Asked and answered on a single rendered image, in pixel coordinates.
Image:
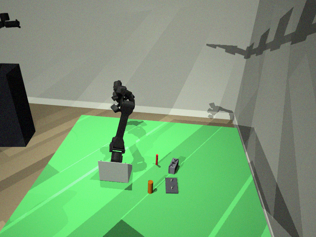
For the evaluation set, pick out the orange cylinder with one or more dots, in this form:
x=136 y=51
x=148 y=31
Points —
x=150 y=186

